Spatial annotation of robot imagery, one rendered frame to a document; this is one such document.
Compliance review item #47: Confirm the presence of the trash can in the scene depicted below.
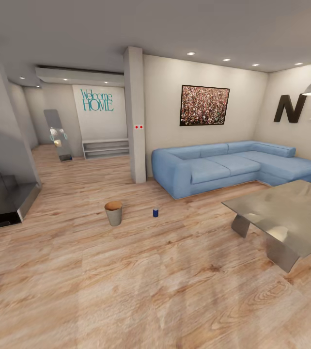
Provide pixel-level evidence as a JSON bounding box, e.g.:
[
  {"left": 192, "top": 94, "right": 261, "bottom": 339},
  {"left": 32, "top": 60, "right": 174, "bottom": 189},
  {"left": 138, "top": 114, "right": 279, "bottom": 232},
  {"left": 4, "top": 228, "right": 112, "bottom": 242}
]
[{"left": 104, "top": 201, "right": 123, "bottom": 227}]

